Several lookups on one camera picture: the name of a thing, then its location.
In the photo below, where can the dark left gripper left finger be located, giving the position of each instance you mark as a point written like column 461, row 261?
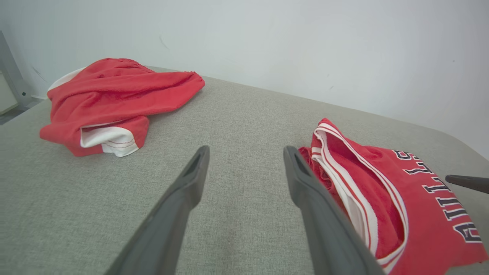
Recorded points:
column 168, row 229

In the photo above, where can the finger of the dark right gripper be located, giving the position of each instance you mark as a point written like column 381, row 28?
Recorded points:
column 470, row 182

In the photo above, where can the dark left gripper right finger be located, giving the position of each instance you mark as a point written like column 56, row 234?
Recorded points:
column 324, row 236

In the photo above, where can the red white basketball jersey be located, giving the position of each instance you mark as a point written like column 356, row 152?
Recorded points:
column 420, row 214

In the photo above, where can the red white-trimmed shorts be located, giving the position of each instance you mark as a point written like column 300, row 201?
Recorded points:
column 114, row 91

